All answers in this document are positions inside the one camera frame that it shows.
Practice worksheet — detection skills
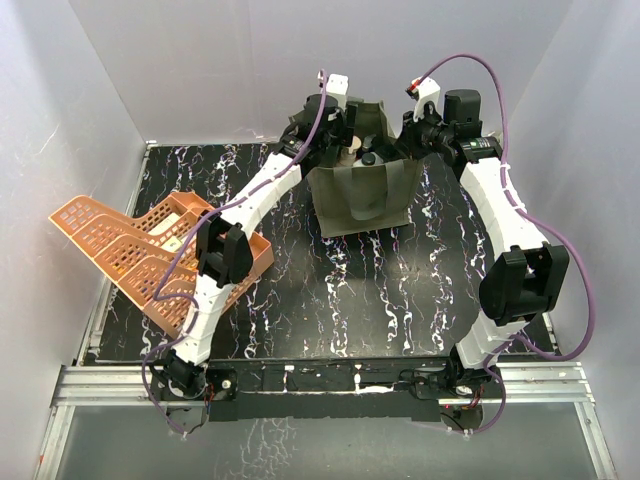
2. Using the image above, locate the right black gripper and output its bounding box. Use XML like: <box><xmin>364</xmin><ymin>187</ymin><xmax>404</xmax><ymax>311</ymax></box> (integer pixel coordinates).
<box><xmin>392</xmin><ymin>106</ymin><xmax>451</xmax><ymax>162</ymax></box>

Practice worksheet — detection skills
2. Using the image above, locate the orange bottle blue pump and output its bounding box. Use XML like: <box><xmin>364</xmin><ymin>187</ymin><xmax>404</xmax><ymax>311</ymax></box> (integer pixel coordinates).
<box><xmin>361</xmin><ymin>135</ymin><xmax>376</xmax><ymax>152</ymax></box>

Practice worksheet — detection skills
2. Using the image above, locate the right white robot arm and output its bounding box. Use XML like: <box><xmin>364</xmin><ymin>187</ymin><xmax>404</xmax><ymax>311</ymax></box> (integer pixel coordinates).
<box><xmin>398</xmin><ymin>79</ymin><xmax>569</xmax><ymax>397</ymax></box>

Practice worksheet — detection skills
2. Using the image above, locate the white rectangular lotion bottle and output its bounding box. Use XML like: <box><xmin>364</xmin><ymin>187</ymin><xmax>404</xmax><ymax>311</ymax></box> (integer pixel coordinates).
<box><xmin>353</xmin><ymin>152</ymin><xmax>384</xmax><ymax>167</ymax></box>

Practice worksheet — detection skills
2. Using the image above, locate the aluminium frame rail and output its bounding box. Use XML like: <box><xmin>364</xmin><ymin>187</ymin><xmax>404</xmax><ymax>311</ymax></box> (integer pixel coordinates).
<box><xmin>51</xmin><ymin>355</ymin><xmax>617</xmax><ymax>479</ymax></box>

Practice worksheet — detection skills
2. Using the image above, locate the olive green canvas bag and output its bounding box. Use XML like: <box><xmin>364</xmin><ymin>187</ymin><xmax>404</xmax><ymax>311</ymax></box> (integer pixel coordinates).
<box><xmin>276</xmin><ymin>99</ymin><xmax>424</xmax><ymax>237</ymax></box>

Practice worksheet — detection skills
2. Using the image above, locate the purple cable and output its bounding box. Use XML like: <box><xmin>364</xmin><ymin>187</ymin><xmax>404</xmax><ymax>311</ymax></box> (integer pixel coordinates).
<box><xmin>407</xmin><ymin>52</ymin><xmax>597</xmax><ymax>439</ymax></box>
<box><xmin>142</xmin><ymin>68</ymin><xmax>331</xmax><ymax>441</ymax></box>

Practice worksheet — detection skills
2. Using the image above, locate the beige brown lotion bottle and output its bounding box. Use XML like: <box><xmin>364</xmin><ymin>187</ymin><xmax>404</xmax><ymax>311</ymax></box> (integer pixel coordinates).
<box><xmin>337</xmin><ymin>136</ymin><xmax>362</xmax><ymax>167</ymax></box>

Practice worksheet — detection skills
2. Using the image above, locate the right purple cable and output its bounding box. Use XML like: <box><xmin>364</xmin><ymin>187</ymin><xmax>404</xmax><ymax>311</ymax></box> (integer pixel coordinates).
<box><xmin>407</xmin><ymin>52</ymin><xmax>597</xmax><ymax>439</ymax></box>

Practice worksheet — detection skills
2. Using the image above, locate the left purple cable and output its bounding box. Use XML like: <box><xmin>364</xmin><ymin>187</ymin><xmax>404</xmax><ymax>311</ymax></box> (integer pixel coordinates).
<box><xmin>142</xmin><ymin>68</ymin><xmax>331</xmax><ymax>441</ymax></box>

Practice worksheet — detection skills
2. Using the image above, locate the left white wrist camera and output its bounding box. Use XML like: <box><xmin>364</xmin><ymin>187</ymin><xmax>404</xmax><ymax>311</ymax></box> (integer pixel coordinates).
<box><xmin>318</xmin><ymin>71</ymin><xmax>349</xmax><ymax>110</ymax></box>

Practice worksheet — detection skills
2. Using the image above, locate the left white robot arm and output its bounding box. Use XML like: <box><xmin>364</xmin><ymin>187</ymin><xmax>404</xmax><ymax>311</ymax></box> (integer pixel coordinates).
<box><xmin>142</xmin><ymin>90</ymin><xmax>357</xmax><ymax>399</ymax></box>

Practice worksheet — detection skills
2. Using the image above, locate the orange plastic basket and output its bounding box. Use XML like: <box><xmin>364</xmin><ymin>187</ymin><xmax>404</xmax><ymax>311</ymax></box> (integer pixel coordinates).
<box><xmin>48</xmin><ymin>192</ymin><xmax>275</xmax><ymax>341</ymax></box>

